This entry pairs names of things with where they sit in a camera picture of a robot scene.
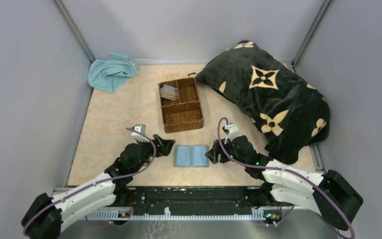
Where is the light blue cloth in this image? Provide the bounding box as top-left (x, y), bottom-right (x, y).
top-left (88, 54), bottom-right (138, 93)

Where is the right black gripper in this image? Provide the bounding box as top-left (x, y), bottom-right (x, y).
top-left (205, 135), bottom-right (248, 167)

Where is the brown woven divided basket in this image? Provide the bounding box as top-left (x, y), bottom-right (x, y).
top-left (158, 77), bottom-right (204, 133)

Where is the black floral pillow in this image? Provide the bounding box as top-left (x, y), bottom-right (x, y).
top-left (195, 40), bottom-right (331, 164)

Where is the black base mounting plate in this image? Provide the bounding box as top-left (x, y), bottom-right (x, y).
top-left (97, 185), bottom-right (294, 217)

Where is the gold card stack in basket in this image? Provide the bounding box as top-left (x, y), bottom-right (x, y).
top-left (160, 85), bottom-right (180, 101)

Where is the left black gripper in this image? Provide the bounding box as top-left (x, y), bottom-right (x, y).
top-left (131, 134), bottom-right (175, 174)

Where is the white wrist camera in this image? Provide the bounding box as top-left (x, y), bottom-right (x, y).
top-left (222, 123), bottom-right (240, 144)
top-left (131, 123), bottom-right (149, 142)

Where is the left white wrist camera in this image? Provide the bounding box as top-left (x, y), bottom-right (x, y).
top-left (131, 123), bottom-right (149, 142)

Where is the aluminium frame rail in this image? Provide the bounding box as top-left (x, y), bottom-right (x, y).
top-left (47, 186), bottom-right (310, 221)

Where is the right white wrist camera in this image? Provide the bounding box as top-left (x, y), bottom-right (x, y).
top-left (222, 123), bottom-right (240, 144)

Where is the green leather card holder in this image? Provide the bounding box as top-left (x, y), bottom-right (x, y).
top-left (173, 145), bottom-right (209, 168)

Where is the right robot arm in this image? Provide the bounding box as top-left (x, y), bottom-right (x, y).
top-left (205, 136), bottom-right (364, 231)

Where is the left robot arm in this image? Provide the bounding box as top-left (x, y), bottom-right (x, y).
top-left (21, 134), bottom-right (176, 239)

